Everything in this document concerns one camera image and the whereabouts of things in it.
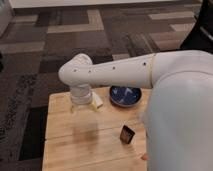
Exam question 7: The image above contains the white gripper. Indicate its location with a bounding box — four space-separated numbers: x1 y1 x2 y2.
70 84 98 113

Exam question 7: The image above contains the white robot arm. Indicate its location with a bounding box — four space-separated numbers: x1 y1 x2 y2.
58 50 213 171

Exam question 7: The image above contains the blue ceramic bowl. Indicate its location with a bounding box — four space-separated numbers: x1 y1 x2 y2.
109 86 142 107

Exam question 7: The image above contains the dark brown eraser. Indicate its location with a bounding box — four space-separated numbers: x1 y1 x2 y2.
120 125 135 144

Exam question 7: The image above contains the white rectangular sponge block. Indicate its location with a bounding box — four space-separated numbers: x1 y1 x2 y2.
92 92 103 109

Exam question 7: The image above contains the orange carrot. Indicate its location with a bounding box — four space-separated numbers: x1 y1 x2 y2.
141 153 148 161

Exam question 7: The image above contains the dark chair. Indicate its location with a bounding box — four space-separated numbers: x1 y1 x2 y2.
180 0 213 54

